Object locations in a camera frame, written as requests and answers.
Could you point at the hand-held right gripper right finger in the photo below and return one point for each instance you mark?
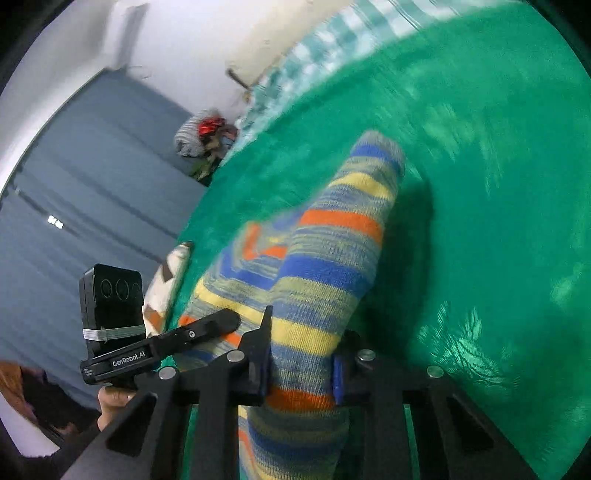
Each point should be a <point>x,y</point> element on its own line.
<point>339,378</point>

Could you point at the person's left hand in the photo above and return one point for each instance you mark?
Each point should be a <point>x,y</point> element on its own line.
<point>111,404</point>

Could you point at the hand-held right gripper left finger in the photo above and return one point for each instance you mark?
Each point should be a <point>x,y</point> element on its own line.
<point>256,355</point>

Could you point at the white patterned cushion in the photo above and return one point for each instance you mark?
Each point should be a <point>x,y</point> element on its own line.
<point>171,272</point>

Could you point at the blue-grey curtain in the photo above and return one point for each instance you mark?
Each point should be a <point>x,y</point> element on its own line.
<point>92,184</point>

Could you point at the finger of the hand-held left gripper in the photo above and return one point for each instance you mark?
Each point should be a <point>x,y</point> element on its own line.
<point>203,327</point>

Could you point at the green patterned blanket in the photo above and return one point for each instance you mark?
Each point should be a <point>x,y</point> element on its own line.
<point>485,184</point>

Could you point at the green checkered bed sheet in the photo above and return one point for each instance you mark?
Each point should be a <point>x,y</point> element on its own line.
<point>332,41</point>

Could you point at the cream padded headboard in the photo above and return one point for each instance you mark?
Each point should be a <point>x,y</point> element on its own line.
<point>277,50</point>

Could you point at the pile of clothes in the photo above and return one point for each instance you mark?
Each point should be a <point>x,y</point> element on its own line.
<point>217,152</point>

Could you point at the striped knitted sweater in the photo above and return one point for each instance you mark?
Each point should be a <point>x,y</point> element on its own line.
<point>323,277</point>

